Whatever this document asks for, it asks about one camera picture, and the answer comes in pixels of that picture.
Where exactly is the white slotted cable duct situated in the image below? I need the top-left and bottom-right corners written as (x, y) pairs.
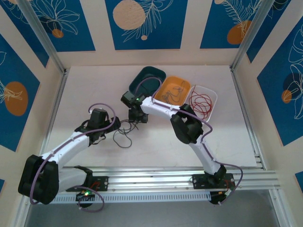
top-left (46, 191), bottom-right (212, 204)

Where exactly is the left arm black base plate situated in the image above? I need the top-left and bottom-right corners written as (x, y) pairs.
top-left (65, 176), bottom-right (109, 192)

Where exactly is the white plastic bin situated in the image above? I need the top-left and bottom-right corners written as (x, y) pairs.
top-left (182, 84), bottom-right (218, 122)

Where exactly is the orange plastic bin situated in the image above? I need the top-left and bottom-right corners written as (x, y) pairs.
top-left (153, 75), bottom-right (192, 106)

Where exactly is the aluminium frame post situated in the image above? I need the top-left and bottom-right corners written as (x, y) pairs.
top-left (18, 0), bottom-right (67, 74)
top-left (231, 0), bottom-right (277, 71)

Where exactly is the black cable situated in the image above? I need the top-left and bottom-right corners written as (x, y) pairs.
top-left (112, 119), bottom-right (141, 149)

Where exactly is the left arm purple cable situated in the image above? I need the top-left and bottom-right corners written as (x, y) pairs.
top-left (30, 103), bottom-right (116, 213)

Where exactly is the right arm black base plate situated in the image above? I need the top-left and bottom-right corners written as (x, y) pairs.
top-left (192, 173), bottom-right (235, 190)

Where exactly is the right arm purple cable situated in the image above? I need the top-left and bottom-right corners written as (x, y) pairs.
top-left (136, 77), bottom-right (244, 206)

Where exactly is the teal plastic bin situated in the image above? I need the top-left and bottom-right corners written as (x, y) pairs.
top-left (128, 66), bottom-right (167, 98)

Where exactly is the aluminium mounting rail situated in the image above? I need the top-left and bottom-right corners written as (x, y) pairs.
top-left (62, 166), bottom-right (281, 191)

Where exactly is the aluminium side rail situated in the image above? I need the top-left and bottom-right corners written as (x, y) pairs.
top-left (13, 70), bottom-right (69, 227)
top-left (230, 66), bottom-right (288, 227)

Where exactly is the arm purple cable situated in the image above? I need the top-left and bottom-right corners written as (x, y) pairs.
top-left (30, 103), bottom-right (116, 213)
top-left (136, 77), bottom-right (244, 206)

